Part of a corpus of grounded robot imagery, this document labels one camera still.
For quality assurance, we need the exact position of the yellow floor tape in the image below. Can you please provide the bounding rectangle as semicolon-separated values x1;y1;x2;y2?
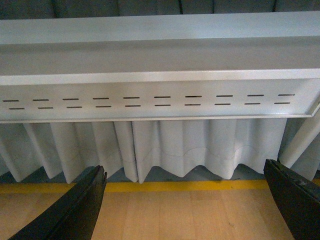
0;179;269;194

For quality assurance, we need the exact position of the grey metal table frame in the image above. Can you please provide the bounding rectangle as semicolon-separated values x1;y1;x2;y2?
0;11;320;123

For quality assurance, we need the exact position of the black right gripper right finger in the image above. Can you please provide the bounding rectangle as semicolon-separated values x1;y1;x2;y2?
263;159;320;240

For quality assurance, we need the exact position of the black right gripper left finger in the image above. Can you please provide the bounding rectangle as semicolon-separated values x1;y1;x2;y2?
10;165;107;240

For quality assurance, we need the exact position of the grey table leg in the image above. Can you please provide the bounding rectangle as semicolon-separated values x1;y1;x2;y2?
279;107;320;168

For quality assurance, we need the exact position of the light grey curtain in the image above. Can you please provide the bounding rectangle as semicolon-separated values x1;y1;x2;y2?
0;118;304;183

